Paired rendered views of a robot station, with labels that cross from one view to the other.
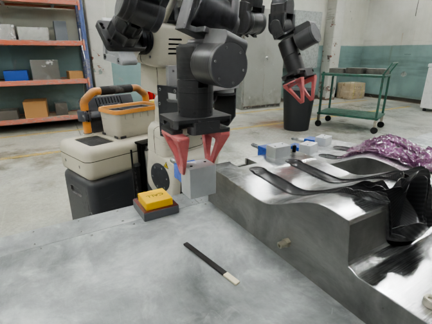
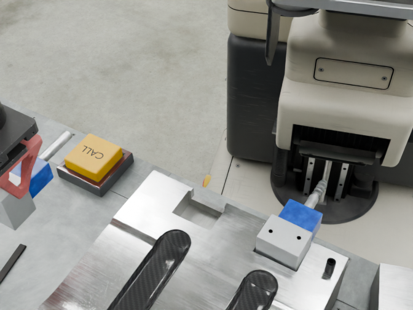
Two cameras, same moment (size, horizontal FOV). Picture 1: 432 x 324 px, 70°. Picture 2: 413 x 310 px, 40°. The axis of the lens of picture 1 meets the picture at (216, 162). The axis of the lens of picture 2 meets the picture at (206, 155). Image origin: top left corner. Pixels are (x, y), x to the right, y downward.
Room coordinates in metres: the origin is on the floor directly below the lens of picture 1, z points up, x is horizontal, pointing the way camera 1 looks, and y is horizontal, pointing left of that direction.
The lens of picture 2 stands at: (0.52, -0.43, 1.42)
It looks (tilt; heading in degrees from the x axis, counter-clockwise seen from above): 47 degrees down; 63
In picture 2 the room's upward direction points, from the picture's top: 2 degrees counter-clockwise
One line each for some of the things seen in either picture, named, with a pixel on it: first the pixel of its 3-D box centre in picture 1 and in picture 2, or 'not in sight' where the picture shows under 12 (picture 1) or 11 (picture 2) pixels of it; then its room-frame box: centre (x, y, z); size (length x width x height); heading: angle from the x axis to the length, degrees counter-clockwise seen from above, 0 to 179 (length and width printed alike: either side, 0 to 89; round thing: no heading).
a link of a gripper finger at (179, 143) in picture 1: (189, 146); not in sight; (0.49, 0.05, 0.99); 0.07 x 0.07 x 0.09; 31
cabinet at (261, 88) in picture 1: (259, 60); not in sight; (6.82, -0.91, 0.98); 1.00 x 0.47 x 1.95; 118
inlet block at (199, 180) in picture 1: (186, 170); (32, 168); (0.53, 0.05, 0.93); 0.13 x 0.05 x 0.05; 31
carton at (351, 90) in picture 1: (350, 90); not in sight; (8.29, -3.56, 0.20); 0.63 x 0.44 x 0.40; 118
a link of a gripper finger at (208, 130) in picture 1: (202, 144); (2, 162); (0.51, 0.02, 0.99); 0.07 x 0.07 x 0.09; 31
